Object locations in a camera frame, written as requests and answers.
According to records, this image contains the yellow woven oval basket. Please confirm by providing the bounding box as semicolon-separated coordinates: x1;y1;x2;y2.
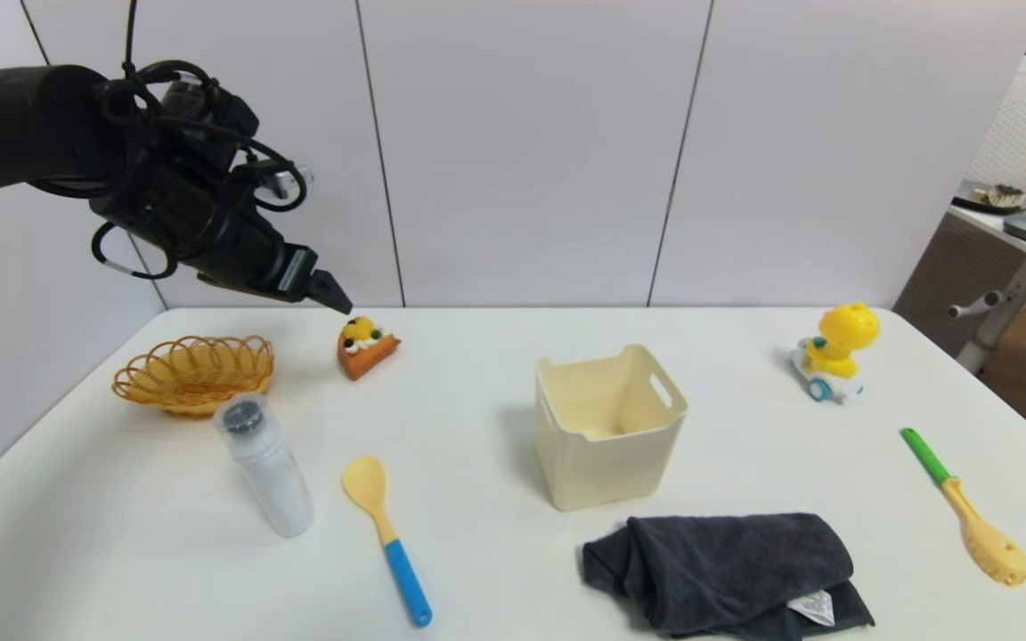
112;335;275;418

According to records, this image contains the white table crank handle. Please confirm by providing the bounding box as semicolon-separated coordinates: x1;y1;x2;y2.
948;289;1011;321

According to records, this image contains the yellow pasta spoon green handle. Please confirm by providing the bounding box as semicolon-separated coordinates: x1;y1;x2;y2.
900;427;1026;587

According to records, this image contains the cream plastic storage box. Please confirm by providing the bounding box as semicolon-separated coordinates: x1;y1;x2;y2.
534;344;688;513

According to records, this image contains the dark plate with food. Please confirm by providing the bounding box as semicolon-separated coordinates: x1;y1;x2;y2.
952;181;1026;216

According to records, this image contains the triangle cake bread with fruit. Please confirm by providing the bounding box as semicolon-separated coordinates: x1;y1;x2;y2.
338;316;402;382

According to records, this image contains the yellow spoon with blue handle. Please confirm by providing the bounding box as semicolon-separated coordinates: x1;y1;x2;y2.
341;456;434;628

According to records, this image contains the white plastic bottle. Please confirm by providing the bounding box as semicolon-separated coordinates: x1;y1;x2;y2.
214;394;315;539

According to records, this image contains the dark grey towel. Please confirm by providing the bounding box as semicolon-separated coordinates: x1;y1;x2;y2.
581;513;875;641

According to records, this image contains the yellow dinosaur toy car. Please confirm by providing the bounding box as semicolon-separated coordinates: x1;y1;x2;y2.
790;303;882;403

